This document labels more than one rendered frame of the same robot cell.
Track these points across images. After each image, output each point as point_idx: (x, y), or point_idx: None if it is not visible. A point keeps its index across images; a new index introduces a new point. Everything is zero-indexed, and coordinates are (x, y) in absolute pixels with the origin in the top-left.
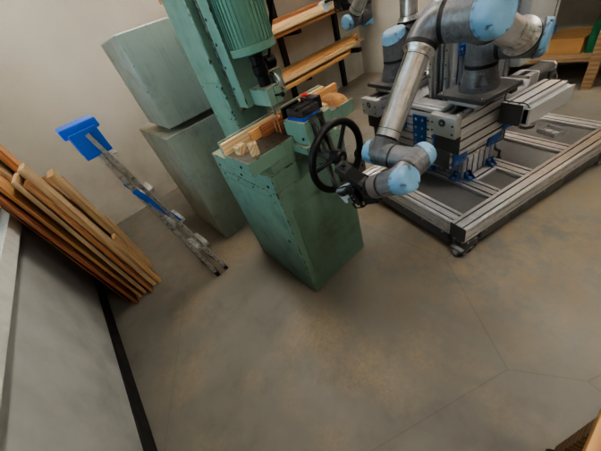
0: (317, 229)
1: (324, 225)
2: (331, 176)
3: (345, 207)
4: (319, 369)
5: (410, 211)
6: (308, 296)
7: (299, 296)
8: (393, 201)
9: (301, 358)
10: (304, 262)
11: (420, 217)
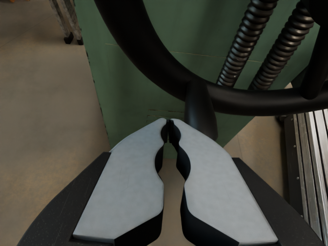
0: (152, 108)
1: (167, 112)
2: (237, 44)
3: (226, 116)
4: (11, 241)
5: (300, 191)
6: (100, 151)
7: (93, 141)
8: (296, 155)
9: (15, 208)
10: (105, 126)
11: (301, 213)
